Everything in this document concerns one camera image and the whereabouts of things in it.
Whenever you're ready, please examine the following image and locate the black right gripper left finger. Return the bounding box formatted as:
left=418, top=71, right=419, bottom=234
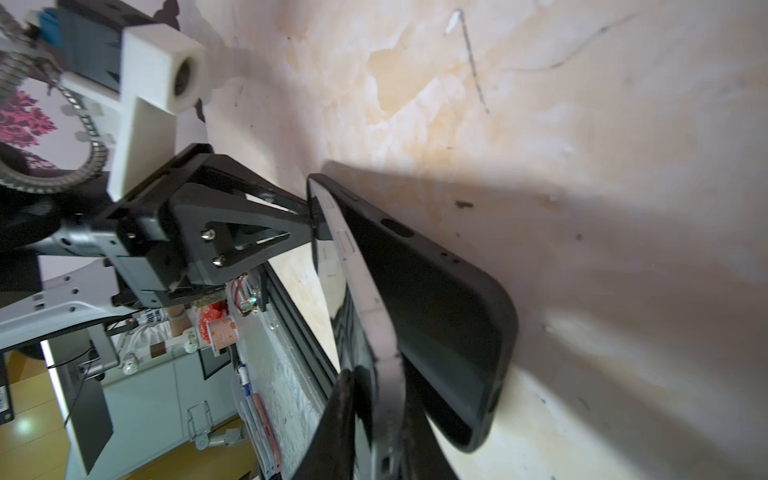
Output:
left=293, top=370, right=356, bottom=480

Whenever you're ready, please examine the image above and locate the left flexible metal conduit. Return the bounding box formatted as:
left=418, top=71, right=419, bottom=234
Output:
left=1, top=1, right=109, bottom=194

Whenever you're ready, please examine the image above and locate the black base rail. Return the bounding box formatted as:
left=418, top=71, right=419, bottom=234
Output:
left=227, top=264, right=336, bottom=479

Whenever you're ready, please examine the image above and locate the black smartphone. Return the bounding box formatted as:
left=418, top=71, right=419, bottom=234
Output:
left=307, top=174, right=406, bottom=479

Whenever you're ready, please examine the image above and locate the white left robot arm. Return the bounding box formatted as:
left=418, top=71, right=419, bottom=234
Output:
left=1, top=144, right=311, bottom=350

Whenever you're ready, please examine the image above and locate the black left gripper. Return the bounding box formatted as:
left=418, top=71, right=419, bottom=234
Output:
left=35, top=142, right=328, bottom=310

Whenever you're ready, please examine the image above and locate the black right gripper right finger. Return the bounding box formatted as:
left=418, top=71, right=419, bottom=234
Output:
left=400, top=359, right=458, bottom=480

